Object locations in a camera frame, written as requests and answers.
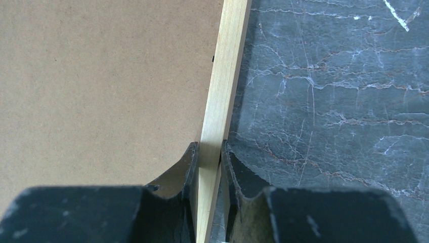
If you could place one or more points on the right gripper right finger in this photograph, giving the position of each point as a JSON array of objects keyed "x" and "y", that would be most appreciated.
[{"x": 256, "y": 211}]

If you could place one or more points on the brown backing board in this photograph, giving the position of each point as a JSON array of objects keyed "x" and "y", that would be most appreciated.
[{"x": 101, "y": 92}]

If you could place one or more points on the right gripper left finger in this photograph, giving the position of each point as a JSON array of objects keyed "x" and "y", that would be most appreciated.
[{"x": 160, "y": 211}]

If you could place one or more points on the wooden picture frame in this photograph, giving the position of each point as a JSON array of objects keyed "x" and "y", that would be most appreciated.
[{"x": 217, "y": 116}]

